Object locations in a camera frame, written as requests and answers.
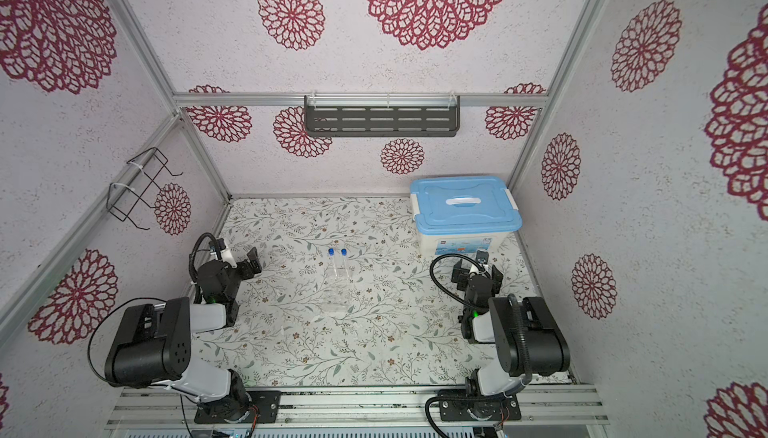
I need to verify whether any white plastic storage bin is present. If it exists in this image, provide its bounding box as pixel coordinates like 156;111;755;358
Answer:
412;213;518;258

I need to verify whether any blue plastic bin lid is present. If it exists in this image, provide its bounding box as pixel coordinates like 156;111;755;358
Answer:
410;176;523;235

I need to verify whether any blue-capped test tube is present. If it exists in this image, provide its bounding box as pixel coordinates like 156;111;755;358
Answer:
326;248;338;278
341;248;351;278

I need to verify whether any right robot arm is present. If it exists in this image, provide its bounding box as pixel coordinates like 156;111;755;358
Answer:
424;250;571;437

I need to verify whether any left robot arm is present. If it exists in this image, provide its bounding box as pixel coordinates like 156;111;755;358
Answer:
98;232;281;426

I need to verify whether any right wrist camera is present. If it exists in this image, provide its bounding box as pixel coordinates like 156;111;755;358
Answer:
472;249;490;274

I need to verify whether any black wire wall rack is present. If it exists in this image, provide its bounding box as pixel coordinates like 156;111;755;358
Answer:
105;147;183;231

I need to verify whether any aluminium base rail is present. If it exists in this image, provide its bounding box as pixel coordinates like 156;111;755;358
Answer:
104;384;610;431

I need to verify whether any dark grey wall shelf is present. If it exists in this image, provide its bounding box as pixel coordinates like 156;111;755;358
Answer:
303;95;461;138

